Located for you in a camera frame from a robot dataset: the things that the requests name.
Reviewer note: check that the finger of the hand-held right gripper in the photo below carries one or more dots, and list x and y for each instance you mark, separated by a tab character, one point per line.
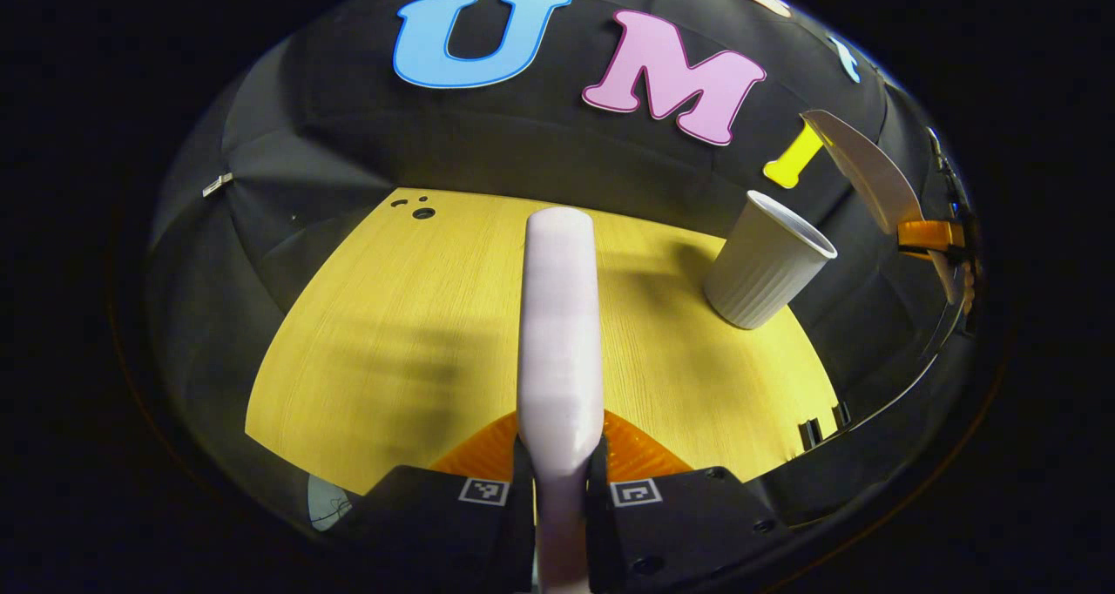
932	235

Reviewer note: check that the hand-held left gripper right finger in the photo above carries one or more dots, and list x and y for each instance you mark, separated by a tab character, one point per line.
679	533

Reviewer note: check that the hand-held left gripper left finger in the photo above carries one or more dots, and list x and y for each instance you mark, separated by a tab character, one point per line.
453	533

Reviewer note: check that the small lilac dustpan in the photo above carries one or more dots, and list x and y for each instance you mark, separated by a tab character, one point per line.
862	167

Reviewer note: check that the grey ribbed garbage bin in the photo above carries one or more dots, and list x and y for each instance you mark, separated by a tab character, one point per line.
762	267

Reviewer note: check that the small metal clip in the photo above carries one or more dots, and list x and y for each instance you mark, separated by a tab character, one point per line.
218	185

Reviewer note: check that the black table bracket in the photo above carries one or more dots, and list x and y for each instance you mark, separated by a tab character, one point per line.
810	435
841	415

